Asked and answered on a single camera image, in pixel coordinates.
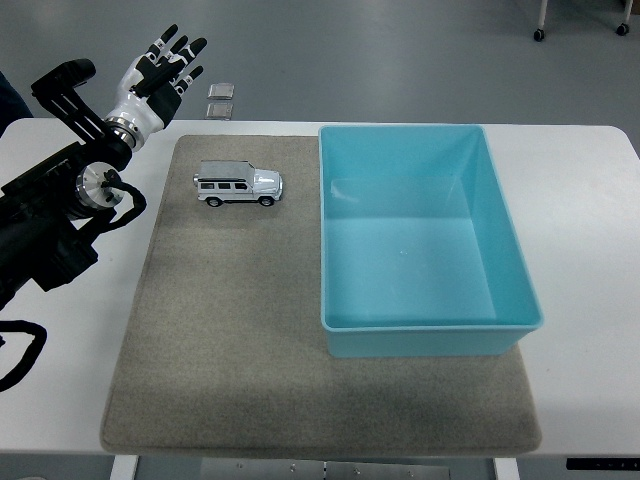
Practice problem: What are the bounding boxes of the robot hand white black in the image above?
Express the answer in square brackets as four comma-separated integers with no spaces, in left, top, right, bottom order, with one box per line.
[104,23,209,136]

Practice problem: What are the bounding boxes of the white toy car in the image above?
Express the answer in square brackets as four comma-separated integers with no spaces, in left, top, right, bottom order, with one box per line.
[192,159,285,209]

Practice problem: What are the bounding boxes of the blue plastic box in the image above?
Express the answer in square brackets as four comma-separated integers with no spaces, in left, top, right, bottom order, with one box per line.
[318,123,545,359]

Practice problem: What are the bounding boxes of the person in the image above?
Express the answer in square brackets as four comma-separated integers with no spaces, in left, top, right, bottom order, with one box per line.
[0,69,34,137]

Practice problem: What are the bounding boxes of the beige fabric mat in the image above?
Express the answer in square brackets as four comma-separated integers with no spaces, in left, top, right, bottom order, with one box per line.
[99,133,544,459]

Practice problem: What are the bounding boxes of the white table leg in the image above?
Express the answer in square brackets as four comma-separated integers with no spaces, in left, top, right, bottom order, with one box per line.
[493,457,521,480]
[109,455,139,480]

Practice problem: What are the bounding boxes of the white cart leg with caster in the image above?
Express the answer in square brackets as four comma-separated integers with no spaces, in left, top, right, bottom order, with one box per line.
[532,0,548,43]
[615,0,633,37]

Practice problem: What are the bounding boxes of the grey metal plate with screws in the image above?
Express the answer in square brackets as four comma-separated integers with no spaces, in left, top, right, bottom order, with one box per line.
[199,459,451,480]

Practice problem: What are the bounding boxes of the black table control panel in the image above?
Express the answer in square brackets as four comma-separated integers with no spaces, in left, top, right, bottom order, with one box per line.
[566,457,640,472]

